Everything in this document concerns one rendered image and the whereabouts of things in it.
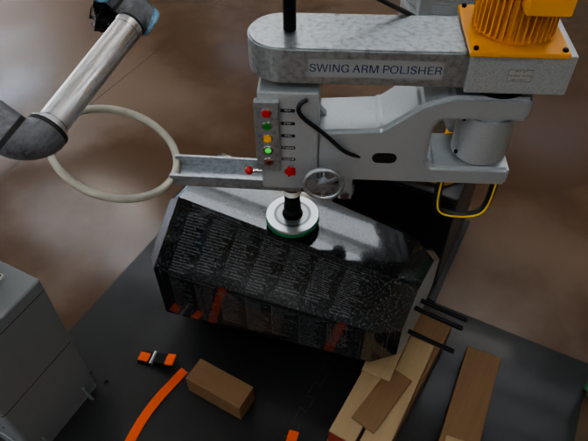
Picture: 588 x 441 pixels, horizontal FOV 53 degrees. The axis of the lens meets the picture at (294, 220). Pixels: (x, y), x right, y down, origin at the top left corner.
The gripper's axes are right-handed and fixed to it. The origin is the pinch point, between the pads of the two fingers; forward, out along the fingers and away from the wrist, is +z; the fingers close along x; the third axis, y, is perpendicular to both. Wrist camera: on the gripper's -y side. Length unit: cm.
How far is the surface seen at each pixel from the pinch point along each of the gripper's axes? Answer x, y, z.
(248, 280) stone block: 72, -48, 58
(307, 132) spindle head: 62, -46, -17
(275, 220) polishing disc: 60, -56, 34
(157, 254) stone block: 40, -23, 78
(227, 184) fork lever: 50, -34, 22
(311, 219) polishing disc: 66, -68, 29
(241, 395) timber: 102, -50, 109
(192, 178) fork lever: 44, -24, 24
